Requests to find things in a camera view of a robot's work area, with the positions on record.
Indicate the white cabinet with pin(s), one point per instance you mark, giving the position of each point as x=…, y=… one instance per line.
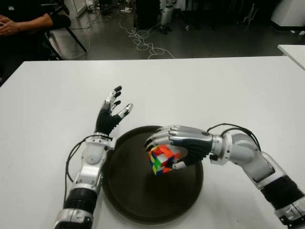
x=289, y=12

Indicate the black cabinet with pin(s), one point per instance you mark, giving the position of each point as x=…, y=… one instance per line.
x=147, y=13

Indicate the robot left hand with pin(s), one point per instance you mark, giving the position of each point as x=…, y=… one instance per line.
x=107, y=121

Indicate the black chair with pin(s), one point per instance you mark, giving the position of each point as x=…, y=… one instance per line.
x=71, y=33

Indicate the white humanoid robot legs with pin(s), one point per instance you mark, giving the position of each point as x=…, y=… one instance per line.
x=166, y=14

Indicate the white side table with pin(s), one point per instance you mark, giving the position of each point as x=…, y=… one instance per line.
x=294, y=53

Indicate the dark brown round plate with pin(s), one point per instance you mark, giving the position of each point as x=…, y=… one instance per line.
x=133, y=190

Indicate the white board panel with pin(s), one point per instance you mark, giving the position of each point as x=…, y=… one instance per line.
x=76, y=7

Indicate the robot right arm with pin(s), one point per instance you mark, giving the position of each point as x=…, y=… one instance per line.
x=262, y=164

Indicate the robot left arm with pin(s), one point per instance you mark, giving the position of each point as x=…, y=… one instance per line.
x=88, y=171

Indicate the multicoloured Rubik's cube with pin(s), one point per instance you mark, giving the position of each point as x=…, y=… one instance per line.
x=162, y=159

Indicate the seated person in black shirt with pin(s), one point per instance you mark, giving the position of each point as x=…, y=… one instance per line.
x=23, y=23

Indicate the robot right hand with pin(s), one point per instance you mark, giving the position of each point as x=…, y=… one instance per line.
x=190, y=143

